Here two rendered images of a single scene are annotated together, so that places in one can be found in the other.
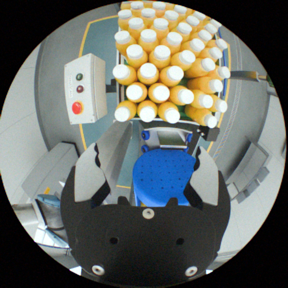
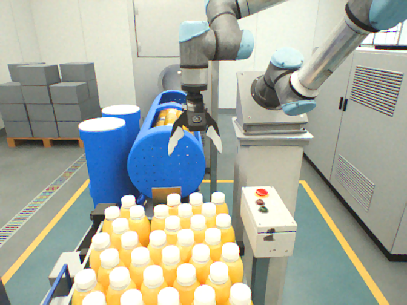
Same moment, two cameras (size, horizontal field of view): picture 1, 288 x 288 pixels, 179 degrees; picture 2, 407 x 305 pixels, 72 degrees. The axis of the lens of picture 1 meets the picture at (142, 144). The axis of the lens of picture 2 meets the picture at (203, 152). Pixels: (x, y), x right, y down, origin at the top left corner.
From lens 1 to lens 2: 0.72 m
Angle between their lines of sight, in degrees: 36
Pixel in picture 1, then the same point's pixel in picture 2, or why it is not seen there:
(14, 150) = not seen: outside the picture
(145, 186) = (192, 148)
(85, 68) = (258, 215)
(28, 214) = (306, 76)
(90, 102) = (247, 196)
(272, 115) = not seen: outside the picture
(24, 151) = not seen: outside the picture
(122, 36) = (229, 245)
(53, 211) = (284, 98)
